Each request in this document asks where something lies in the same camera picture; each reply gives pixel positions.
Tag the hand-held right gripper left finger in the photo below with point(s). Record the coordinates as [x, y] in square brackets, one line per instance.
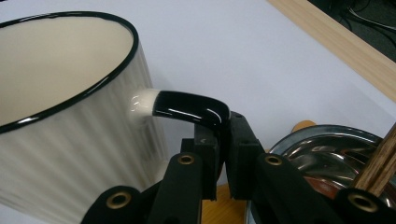
[207, 155]

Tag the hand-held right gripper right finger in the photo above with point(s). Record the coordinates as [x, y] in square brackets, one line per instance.
[243, 155]

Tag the orange felt coaster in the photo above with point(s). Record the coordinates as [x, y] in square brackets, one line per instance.
[224, 208]

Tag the steel bowl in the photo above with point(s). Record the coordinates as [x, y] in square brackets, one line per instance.
[327, 146]

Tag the white mug with dark rim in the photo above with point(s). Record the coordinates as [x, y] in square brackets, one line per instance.
[77, 140]

